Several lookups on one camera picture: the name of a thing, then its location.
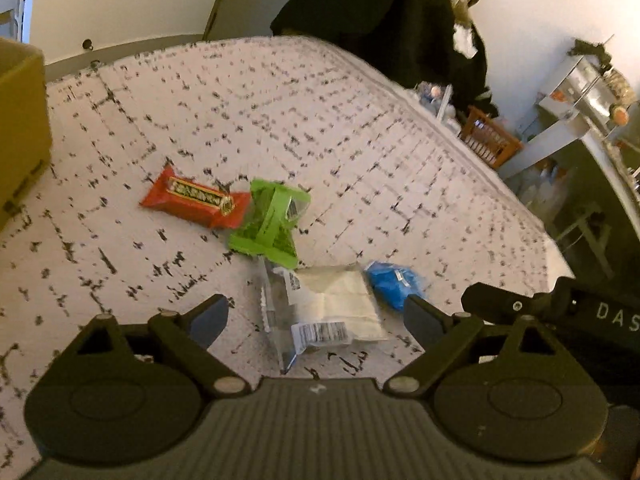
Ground light green snack packet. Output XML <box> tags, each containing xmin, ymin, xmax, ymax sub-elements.
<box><xmin>227</xmin><ymin>179</ymin><xmax>312</xmax><ymax>269</ymax></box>

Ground clear plastic container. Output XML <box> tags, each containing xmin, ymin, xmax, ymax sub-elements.
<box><xmin>414</xmin><ymin>81</ymin><xmax>457</xmax><ymax>122</ymax></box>

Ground white wafer packet clear wrapper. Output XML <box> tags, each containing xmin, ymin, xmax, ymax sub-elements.
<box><xmin>260</xmin><ymin>260</ymin><xmax>389</xmax><ymax>375</ymax></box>

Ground red snack packet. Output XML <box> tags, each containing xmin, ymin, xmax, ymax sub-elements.
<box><xmin>140</xmin><ymin>164</ymin><xmax>252</xmax><ymax>231</ymax></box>

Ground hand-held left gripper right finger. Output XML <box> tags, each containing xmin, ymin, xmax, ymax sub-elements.
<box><xmin>382</xmin><ymin>295</ymin><xmax>574</xmax><ymax>397</ymax></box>

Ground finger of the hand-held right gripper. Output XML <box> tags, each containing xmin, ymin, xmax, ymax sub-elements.
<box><xmin>460</xmin><ymin>282</ymin><xmax>556</xmax><ymax>325</ymax></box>

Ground dark hanging clothing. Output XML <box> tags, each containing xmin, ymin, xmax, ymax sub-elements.
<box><xmin>270</xmin><ymin>0</ymin><xmax>501</xmax><ymax>117</ymax></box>

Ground blue snack packet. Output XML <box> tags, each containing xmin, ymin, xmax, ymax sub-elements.
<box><xmin>364</xmin><ymin>261</ymin><xmax>427</xmax><ymax>312</ymax></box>

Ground brown cardboard box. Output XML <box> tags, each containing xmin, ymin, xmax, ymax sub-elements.
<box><xmin>0</xmin><ymin>37</ymin><xmax>53</xmax><ymax>231</ymax></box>

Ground olive door frame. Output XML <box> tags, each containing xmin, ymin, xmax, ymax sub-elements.
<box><xmin>202</xmin><ymin>0</ymin><xmax>264</xmax><ymax>42</ymax></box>

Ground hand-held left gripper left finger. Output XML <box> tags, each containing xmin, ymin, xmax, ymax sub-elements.
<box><xmin>60</xmin><ymin>294</ymin><xmax>253</xmax><ymax>402</ymax></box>

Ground white table leg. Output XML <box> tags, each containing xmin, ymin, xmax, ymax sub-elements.
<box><xmin>497</xmin><ymin>119</ymin><xmax>592</xmax><ymax>182</ymax></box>

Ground orange slatted basket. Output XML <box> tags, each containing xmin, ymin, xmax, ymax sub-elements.
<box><xmin>459</xmin><ymin>106</ymin><xmax>524</xmax><ymax>170</ymax></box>

